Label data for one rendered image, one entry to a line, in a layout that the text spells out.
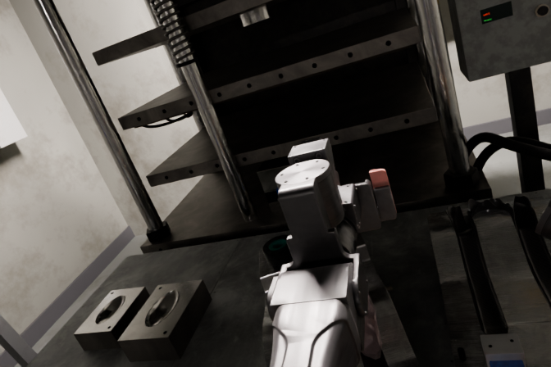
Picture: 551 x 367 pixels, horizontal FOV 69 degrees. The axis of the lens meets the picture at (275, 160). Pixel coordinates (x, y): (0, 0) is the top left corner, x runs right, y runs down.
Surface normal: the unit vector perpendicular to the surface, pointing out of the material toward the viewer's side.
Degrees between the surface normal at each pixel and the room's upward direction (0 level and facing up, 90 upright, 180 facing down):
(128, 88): 90
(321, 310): 1
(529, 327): 0
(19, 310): 90
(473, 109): 90
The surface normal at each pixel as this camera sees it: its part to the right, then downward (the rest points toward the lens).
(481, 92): -0.22, 0.40
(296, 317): -0.32, -0.90
